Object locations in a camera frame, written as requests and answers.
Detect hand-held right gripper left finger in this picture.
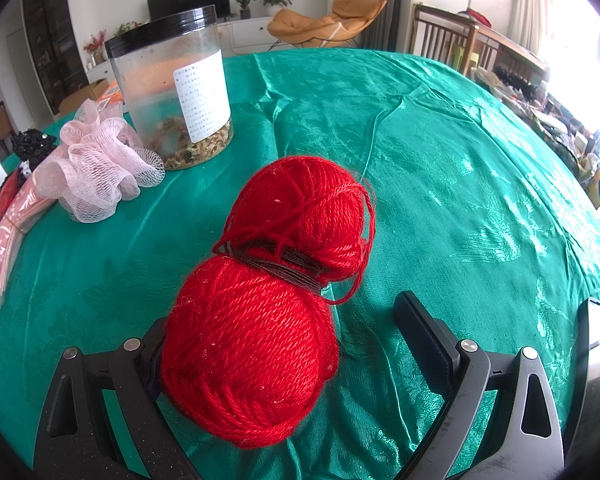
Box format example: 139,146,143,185
32,317,201,480

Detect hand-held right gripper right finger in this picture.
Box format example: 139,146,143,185
394,290,566,480

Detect red yarn ball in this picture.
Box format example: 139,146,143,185
160,155,377,451

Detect pink floral packet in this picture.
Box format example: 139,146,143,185
0,175,61,308

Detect red packet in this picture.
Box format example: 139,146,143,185
0,167,26,228

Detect pink mesh bath sponge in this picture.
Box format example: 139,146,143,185
32,99,166,224

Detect black lace garment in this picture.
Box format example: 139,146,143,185
0,130,61,196

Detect green tablecloth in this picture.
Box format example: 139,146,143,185
0,49,600,480

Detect pile of household clutter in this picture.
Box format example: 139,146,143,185
472,65,600,241

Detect orange book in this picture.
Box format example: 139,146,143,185
97,80,126,108

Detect brown cardboard box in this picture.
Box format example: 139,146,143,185
57,78,113,113

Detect dark wooden chairs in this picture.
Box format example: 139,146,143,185
412,4,551,86

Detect clear jar with black lid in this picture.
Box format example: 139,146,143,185
104,5,235,171

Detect orange lounge chair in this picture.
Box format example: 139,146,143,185
267,0,388,51

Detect grey curtain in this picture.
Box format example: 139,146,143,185
367,0,416,51

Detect red flowers in vase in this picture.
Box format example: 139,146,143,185
83,30,108,63

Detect white television cabinet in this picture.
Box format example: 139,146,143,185
87,15,286,68

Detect white sheer curtain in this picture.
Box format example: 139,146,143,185
510,0,571,56

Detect black glass display cabinet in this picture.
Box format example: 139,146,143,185
21,0,88,116

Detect black television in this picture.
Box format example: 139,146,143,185
146,0,232,23

